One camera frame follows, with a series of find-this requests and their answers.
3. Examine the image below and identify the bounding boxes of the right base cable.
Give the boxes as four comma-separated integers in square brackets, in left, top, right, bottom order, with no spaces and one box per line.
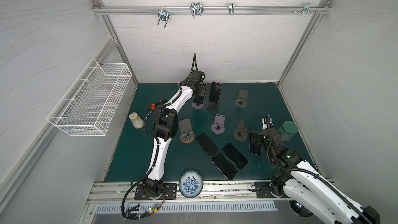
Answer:
[288,200,314,218]

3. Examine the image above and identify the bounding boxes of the white wire basket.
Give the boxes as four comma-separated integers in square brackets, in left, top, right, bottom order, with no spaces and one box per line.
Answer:
[46,58,132,136]

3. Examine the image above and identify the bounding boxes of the left base cable bundle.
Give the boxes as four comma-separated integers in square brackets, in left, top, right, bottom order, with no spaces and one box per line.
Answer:
[120,177,167,220]

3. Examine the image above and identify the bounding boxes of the aluminium crossbar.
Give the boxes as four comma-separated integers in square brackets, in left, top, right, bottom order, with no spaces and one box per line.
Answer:
[93,5,332,16]

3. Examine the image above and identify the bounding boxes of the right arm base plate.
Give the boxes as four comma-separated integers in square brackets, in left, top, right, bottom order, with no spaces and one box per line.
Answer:
[250,181,288,199]

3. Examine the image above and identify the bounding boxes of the metal bracket right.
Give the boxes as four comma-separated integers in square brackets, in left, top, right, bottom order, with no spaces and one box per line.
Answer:
[292,3,320,16]

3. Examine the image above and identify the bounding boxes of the black phone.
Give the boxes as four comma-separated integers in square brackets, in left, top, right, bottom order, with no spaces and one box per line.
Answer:
[249,131,263,156]
[196,133,219,157]
[209,82,222,103]
[222,143,248,169]
[193,90,206,105]
[211,152,238,180]

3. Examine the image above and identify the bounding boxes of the green lidded jar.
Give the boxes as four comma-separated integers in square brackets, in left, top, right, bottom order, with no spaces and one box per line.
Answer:
[278,121,298,142]

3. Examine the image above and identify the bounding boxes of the purple stand back left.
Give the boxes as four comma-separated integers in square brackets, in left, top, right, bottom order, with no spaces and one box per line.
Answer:
[192,102,204,110]

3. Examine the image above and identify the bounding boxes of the black stand back centre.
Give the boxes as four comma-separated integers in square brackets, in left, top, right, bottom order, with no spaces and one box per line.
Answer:
[207,102,219,111]

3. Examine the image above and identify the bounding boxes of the metal clamp small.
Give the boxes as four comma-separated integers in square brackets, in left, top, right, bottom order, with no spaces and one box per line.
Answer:
[229,3,235,16]

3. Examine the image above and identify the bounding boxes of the grey stand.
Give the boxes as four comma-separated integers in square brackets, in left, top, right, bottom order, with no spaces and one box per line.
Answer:
[234,119,248,142]
[235,90,248,108]

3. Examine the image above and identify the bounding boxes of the wooden base phone stand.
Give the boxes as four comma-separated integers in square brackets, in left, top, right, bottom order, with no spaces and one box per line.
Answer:
[178,118,195,144]

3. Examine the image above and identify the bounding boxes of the blue white patterned plate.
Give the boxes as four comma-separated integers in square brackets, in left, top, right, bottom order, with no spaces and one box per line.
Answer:
[178,170,204,199]

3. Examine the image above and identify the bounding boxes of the beige plastic cup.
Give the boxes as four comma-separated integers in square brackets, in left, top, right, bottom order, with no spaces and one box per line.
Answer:
[129,112,144,129]

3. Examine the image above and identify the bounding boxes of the grey stand front right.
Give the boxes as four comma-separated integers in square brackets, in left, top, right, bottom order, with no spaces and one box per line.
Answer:
[234,119,248,142]

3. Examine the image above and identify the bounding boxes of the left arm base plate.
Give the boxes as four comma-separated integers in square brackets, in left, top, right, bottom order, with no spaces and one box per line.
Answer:
[134,183,177,200]

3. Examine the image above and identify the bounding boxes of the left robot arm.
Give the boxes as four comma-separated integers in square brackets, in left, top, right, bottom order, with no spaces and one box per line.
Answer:
[142,54,207,198]

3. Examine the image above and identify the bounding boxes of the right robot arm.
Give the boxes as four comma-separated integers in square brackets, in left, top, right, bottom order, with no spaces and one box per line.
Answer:
[261,116,380,224]

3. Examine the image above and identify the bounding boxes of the metal clamp left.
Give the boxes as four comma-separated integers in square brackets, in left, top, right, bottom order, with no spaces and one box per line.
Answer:
[157,9,170,28]

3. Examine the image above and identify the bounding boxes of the white vent grille strip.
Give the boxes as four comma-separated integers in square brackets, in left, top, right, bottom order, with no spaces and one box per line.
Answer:
[95,200,278,214]

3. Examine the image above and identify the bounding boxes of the metal clamp centre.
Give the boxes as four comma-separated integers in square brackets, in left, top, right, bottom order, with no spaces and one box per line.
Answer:
[189,3,204,18]

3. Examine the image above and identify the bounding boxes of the grey stand back right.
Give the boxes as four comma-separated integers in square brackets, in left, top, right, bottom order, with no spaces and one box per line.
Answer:
[235,90,248,108]

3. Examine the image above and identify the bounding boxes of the purple phone stand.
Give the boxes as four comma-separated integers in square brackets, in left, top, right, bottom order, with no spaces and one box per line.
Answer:
[211,114,226,134]

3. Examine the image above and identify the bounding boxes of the orange handled pliers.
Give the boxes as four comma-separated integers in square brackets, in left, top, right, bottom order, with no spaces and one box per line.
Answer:
[146,99,167,111]

